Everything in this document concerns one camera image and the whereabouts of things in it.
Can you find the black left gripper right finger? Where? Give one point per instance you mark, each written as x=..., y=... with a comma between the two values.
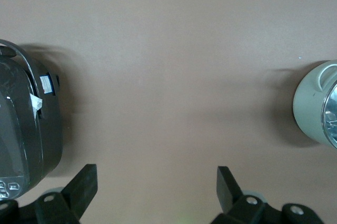
x=227, y=189

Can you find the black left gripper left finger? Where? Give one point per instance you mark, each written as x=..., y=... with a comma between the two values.
x=83, y=187

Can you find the glass pot lid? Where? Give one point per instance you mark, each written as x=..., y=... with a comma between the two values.
x=331, y=114

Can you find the pale green steel pot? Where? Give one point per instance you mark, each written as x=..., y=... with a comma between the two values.
x=308, y=108

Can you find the dark grey rice cooker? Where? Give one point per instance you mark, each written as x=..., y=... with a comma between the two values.
x=29, y=129

